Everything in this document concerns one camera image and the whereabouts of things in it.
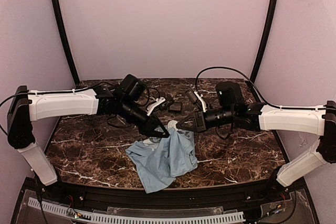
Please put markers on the black frame post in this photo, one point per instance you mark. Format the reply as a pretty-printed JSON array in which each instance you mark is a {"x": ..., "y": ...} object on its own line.
[
  {"x": 64, "y": 40},
  {"x": 264, "y": 39}
]

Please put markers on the light blue printed t-shirt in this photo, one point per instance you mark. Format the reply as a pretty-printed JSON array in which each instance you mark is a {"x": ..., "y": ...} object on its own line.
[{"x": 159, "y": 161}]

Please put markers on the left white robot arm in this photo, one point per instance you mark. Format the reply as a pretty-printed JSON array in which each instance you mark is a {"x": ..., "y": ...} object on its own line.
[{"x": 28, "y": 106}]

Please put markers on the right black frame post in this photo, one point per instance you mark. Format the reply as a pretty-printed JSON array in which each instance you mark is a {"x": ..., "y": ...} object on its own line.
[{"x": 264, "y": 39}]

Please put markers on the middle black display box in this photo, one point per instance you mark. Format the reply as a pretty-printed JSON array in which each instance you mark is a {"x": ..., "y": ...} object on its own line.
[{"x": 175, "y": 107}]

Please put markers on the black front frame rail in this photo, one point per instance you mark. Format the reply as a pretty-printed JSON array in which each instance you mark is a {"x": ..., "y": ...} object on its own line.
[{"x": 241, "y": 196}]

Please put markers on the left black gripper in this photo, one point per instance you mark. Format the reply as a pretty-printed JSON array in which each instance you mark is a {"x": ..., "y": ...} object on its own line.
[{"x": 148, "y": 124}]

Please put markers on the left black frame post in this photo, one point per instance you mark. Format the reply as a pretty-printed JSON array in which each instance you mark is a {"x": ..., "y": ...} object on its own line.
[{"x": 64, "y": 40}]

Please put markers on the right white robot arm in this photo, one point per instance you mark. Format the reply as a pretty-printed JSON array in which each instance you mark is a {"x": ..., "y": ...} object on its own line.
[{"x": 262, "y": 117}]

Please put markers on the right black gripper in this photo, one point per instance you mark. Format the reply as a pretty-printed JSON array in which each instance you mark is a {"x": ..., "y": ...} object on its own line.
[{"x": 199, "y": 120}]

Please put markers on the white slotted cable duct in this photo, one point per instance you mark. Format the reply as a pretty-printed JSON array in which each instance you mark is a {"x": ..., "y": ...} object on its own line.
[{"x": 123, "y": 215}]

